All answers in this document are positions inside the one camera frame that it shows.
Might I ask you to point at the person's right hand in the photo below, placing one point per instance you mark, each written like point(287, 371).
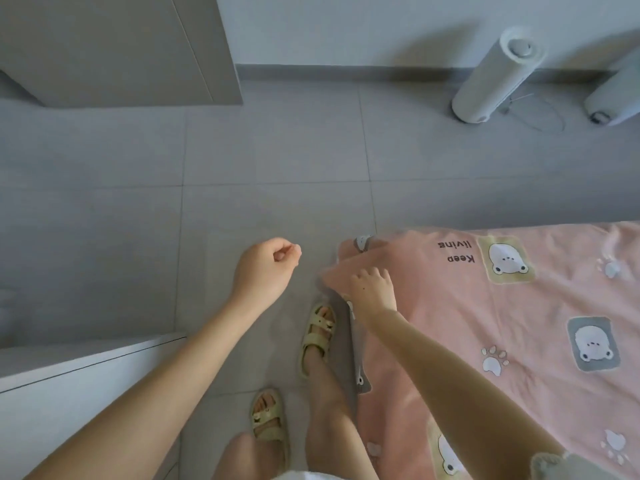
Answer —
point(372, 293)

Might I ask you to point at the person's left hand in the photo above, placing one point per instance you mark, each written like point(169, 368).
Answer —
point(265, 273)

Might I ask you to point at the pink bear print bedsheet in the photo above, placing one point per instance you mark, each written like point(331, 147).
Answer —
point(540, 345)

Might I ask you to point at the person's right forearm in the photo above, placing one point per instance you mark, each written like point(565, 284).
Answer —
point(450, 405)

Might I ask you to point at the person's left forearm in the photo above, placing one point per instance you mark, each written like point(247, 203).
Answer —
point(140, 405)

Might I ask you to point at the person's right leg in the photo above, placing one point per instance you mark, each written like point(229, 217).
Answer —
point(335, 425)

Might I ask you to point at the person's leg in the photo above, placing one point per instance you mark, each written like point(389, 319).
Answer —
point(335, 425)
point(245, 457)

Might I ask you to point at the person's left leg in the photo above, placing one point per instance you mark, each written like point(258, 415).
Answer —
point(245, 457)

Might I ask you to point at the person's white shorts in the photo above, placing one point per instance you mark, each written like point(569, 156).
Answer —
point(310, 476)

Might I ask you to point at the person's white shirt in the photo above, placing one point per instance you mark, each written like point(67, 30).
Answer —
point(570, 467)

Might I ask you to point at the white wardrobe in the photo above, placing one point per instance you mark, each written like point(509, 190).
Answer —
point(70, 395)

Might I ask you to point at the white cylinder appliance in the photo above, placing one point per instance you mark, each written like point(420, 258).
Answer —
point(495, 75)

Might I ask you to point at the grey door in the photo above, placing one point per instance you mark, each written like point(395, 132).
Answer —
point(110, 45)

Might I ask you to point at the grey lidded trash can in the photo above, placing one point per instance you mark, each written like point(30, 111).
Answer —
point(615, 95)

